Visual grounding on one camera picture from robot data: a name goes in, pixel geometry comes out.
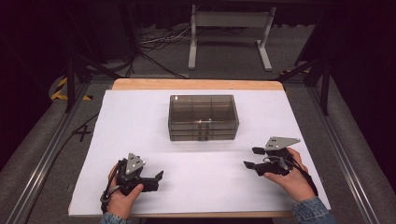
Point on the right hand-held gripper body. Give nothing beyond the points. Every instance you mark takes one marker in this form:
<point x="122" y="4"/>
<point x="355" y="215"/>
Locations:
<point x="278" y="158"/>

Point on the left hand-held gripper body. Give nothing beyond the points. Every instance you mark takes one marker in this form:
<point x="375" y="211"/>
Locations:
<point x="132" y="175"/>

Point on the smoky transparent drawer box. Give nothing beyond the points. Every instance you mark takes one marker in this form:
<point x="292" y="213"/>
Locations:
<point x="202" y="109"/>

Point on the person's left hand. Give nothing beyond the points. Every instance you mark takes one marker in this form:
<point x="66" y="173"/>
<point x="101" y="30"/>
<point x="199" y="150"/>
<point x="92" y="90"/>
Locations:
<point x="120" y="203"/>

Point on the person's right hand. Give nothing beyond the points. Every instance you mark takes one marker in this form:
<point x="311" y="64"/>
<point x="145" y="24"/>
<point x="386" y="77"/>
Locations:
<point x="295" y="185"/>

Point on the yellow black hazard tape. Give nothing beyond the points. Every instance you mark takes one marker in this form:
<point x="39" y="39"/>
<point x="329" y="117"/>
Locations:
<point x="59" y="91"/>

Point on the grey metal stand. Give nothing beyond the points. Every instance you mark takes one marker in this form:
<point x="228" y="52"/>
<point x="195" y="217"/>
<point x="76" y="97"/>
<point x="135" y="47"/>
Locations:
<point x="230" y="18"/>

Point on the aluminium floor rail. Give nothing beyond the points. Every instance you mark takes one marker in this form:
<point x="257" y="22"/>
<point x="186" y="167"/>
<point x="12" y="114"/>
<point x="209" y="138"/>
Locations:
<point x="46" y="155"/>
<point x="342" y="155"/>

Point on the black metal frame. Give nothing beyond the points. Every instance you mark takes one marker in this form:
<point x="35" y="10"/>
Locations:
<point x="71" y="81"/>
<point x="325" y="87"/>

